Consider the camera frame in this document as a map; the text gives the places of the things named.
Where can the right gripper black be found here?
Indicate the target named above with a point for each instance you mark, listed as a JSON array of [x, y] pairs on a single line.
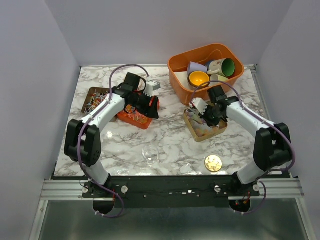
[[210, 123]]

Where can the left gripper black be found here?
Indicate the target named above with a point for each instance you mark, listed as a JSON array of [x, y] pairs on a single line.
[[150, 111]]

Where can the orange square candy tray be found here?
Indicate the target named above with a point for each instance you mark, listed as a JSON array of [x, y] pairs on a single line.
[[131, 116]]

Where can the gold tin with popsicle candies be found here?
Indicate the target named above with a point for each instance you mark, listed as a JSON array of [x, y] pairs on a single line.
[[199, 129]]

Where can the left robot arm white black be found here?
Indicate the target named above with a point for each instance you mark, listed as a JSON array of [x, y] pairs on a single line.
[[83, 137]]

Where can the cream cup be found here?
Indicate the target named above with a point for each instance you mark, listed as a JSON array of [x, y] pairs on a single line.
[[215, 78]]

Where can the yellow inside bowl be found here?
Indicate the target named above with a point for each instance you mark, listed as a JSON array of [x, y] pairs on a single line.
[[198, 79]]

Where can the clear glass jar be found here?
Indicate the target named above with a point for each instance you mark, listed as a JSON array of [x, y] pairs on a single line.
[[150, 154]]

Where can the gold round jar lid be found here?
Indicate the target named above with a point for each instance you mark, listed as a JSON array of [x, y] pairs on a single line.
[[213, 163]]

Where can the floral mug green inside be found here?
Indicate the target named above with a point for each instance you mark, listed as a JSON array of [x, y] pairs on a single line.
[[224, 67]]

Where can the lavender cup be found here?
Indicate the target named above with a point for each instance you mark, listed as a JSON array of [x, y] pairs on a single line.
[[196, 67]]

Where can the blue cup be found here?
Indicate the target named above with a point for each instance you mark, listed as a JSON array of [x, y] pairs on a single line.
[[209, 62]]

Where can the large orange plastic bin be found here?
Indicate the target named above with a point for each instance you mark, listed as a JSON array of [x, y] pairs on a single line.
[[178, 65]]

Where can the brown tray with lollipops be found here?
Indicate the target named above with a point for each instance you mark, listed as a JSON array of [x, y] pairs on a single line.
[[95, 96]]

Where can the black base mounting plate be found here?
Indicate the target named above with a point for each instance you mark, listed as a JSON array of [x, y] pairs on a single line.
[[171, 191]]

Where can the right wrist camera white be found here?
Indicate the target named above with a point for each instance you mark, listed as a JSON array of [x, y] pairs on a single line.
[[198, 104]]

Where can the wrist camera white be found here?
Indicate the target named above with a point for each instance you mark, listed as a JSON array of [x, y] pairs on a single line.
[[150, 87], [198, 104]]

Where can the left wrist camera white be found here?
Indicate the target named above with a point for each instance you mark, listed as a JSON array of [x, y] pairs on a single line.
[[150, 87]]

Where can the aluminium rail frame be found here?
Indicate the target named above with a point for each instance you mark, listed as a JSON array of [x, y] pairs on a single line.
[[66, 215]]

